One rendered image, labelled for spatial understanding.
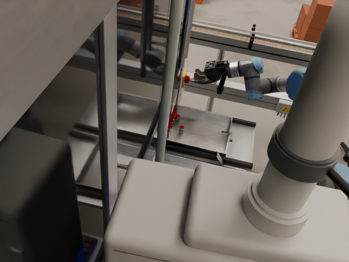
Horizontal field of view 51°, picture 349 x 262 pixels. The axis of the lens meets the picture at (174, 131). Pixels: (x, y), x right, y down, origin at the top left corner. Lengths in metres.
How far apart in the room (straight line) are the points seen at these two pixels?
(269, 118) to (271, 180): 2.88
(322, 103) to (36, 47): 0.29
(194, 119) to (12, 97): 1.49
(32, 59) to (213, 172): 0.36
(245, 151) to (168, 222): 1.15
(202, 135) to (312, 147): 1.29
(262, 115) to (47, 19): 3.08
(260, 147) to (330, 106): 2.65
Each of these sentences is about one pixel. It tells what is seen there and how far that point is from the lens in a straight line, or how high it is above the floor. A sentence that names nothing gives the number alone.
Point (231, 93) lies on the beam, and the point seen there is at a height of 0.50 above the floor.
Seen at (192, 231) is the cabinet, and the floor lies 1.58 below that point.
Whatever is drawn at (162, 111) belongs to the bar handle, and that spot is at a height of 1.47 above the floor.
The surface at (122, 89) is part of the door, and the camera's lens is 0.74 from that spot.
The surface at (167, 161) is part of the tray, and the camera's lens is 1.57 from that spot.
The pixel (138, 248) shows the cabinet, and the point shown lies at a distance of 0.57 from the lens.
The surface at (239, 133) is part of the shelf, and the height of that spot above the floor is 0.88.
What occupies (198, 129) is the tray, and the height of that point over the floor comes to 0.88.
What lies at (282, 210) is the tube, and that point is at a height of 1.63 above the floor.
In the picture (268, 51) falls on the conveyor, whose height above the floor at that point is 0.90.
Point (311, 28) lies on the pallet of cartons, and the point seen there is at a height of 0.39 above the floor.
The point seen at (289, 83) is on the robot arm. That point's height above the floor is 1.29.
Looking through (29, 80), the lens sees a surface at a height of 1.83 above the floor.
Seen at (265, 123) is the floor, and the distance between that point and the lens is 3.31.
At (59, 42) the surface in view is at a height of 1.83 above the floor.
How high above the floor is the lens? 2.04
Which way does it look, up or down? 43 degrees down
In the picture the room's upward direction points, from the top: 8 degrees clockwise
